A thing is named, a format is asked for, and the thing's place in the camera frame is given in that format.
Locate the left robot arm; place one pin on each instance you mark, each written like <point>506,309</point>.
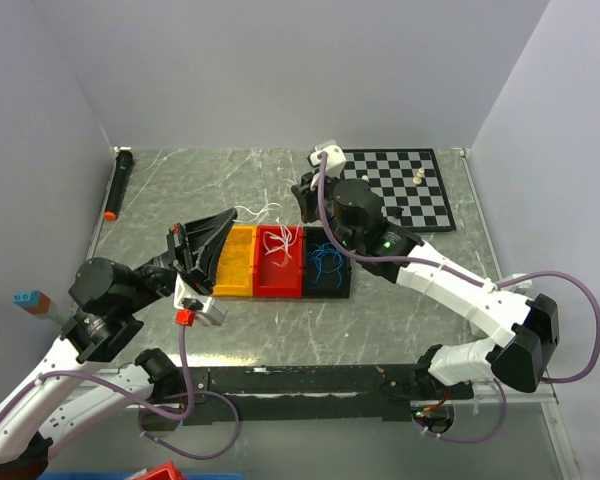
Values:
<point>62,395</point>

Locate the blue brown toy block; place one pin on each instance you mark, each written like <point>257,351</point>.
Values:
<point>40,306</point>

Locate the white chess piece right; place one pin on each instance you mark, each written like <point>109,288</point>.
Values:
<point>419,177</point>

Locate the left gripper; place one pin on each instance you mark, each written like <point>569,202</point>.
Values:
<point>200,233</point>

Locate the grey white stand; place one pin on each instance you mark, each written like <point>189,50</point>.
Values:
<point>516,284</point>

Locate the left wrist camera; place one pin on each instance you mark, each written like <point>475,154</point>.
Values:
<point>207,309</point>

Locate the red bin at bottom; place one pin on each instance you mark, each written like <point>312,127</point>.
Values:
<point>167,471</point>

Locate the red plastic bin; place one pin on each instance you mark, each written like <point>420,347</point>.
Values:
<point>278,262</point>

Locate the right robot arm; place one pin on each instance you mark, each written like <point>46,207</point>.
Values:
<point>520,333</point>

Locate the yellow plastic bin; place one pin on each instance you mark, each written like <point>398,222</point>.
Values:
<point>235,269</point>

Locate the black plastic bin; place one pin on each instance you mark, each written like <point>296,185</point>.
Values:
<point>327,274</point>

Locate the black marker orange cap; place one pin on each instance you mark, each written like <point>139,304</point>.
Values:
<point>124,164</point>

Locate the aluminium rail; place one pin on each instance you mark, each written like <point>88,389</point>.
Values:
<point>489,392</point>

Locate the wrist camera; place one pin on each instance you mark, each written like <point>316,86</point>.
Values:
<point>207,309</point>
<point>335,157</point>

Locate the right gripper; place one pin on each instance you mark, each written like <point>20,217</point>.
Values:
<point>307,197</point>

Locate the chessboard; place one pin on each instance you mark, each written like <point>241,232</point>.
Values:
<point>423,208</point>

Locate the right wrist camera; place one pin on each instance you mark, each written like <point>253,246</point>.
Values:
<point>335,157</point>

